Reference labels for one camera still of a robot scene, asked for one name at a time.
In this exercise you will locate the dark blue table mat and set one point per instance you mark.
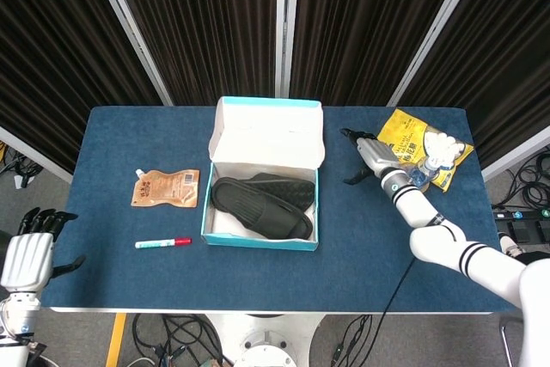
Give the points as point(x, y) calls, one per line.
point(129, 135)

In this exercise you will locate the black power strip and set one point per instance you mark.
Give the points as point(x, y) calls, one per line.
point(522, 214)

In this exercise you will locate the white marker with red cap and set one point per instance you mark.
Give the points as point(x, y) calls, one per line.
point(159, 244)

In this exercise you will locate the yellow snack bag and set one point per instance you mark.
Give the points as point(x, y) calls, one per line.
point(404, 130)

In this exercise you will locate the clear plastic water bottle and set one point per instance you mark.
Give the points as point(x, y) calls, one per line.
point(429, 167)

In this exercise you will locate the dark pleated screen panel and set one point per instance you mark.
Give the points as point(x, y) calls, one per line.
point(51, 62)
point(498, 62)
point(206, 32)
point(365, 32)

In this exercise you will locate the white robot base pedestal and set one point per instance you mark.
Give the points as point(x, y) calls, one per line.
point(264, 341)

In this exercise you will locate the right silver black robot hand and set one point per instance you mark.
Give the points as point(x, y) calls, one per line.
point(380, 156)

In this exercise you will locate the light blue shoe box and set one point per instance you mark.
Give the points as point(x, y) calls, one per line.
point(266, 135)

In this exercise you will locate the black slipper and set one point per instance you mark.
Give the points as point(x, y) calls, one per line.
point(266, 218)
point(292, 191)

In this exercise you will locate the yellow floor tape strip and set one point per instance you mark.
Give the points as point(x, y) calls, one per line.
point(115, 341)

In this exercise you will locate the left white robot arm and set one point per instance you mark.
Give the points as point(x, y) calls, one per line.
point(17, 319)

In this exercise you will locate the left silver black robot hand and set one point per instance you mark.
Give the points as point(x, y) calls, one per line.
point(26, 259)

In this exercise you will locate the brown spout pouch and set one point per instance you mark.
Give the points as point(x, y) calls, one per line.
point(167, 188)

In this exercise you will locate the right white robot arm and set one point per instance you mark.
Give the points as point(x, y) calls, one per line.
point(434, 242)

